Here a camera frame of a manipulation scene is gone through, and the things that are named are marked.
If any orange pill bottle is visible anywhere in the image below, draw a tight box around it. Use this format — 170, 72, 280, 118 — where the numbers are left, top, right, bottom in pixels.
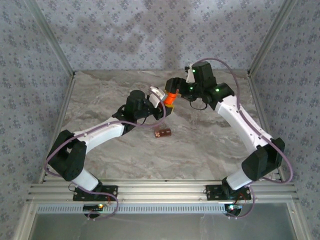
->
164, 91, 180, 106

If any brown weekly pill organizer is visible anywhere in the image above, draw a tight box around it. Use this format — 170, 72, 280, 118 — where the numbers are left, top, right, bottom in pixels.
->
153, 127, 173, 139

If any small controller board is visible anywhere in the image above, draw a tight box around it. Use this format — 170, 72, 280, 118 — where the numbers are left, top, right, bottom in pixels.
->
83, 203, 105, 212
224, 203, 244, 212

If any grey metal panel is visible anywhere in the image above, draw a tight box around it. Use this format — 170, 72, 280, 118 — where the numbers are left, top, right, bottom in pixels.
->
32, 202, 298, 240

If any aluminium side rail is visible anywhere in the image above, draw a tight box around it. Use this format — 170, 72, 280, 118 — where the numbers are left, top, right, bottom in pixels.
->
247, 72, 286, 183
38, 73, 77, 185

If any aluminium frame post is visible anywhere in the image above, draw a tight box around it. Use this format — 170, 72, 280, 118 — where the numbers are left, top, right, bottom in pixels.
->
24, 0, 76, 76
247, 0, 297, 76
287, 199, 313, 240
12, 201, 38, 240

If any aluminium mounting rail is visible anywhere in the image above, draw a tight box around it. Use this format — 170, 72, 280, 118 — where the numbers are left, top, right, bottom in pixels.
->
26, 178, 300, 204

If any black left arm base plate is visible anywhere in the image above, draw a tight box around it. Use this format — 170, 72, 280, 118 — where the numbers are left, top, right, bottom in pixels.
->
72, 184, 119, 202

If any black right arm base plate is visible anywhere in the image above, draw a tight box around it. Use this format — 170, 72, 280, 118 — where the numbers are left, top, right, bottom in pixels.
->
205, 184, 252, 201

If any slotted grey cable duct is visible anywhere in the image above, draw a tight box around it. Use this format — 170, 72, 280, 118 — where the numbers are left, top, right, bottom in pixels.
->
36, 202, 227, 215

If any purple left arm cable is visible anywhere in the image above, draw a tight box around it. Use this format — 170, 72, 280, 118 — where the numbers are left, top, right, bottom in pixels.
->
43, 98, 168, 222

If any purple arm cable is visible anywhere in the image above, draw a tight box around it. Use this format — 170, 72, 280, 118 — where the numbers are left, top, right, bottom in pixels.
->
196, 57, 294, 221
43, 98, 168, 222

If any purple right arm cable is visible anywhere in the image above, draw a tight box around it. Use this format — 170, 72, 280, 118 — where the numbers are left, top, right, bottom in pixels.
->
196, 57, 294, 221

